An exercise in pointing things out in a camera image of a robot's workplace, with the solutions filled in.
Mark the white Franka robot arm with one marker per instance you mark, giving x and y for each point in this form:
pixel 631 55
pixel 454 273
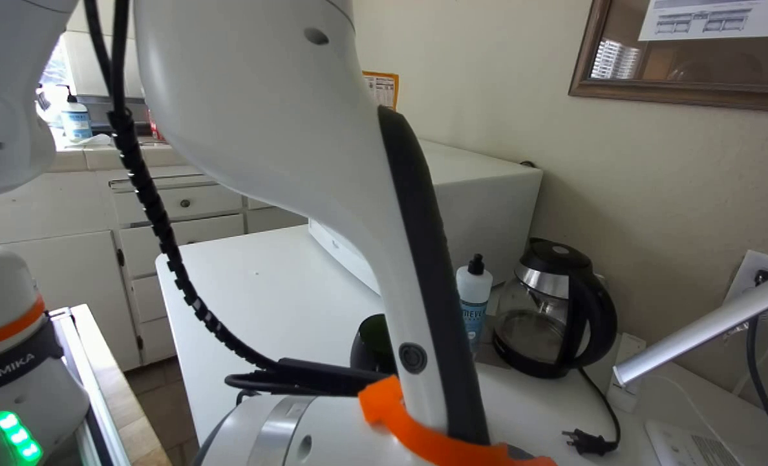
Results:
pixel 269 111

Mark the white microwave oven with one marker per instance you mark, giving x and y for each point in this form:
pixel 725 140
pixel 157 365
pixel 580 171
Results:
pixel 486 207

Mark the white drawer cabinet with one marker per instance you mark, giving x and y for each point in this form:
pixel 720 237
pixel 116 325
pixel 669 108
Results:
pixel 203 202

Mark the black glass kettle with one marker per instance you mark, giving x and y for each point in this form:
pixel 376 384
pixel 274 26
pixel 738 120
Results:
pixel 591 318

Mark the clear spray bottle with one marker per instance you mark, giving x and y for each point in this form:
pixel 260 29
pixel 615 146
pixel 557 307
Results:
pixel 75 120

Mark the light metal rod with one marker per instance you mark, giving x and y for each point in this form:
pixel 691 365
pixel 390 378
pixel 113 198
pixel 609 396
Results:
pixel 700 331

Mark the brown framed wall picture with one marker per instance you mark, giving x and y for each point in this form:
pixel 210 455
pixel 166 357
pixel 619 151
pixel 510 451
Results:
pixel 591 67

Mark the grey metal frame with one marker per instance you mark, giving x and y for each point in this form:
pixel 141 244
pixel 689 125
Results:
pixel 85 362

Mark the white wall outlet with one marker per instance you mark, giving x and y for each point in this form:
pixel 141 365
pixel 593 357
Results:
pixel 744 273

